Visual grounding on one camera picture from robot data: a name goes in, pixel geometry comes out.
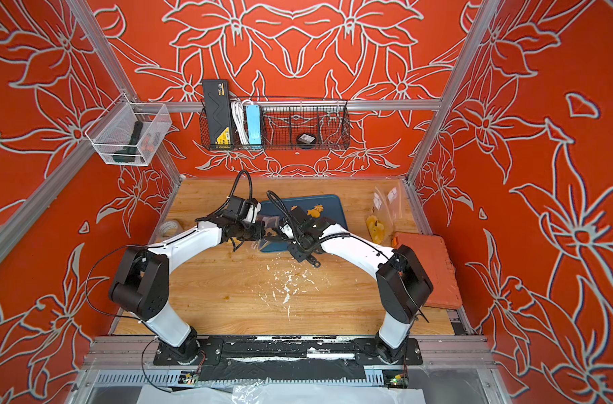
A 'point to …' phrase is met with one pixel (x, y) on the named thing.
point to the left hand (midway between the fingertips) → (266, 230)
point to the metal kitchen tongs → (315, 263)
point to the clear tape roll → (169, 228)
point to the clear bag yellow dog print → (393, 192)
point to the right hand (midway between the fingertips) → (293, 250)
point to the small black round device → (306, 139)
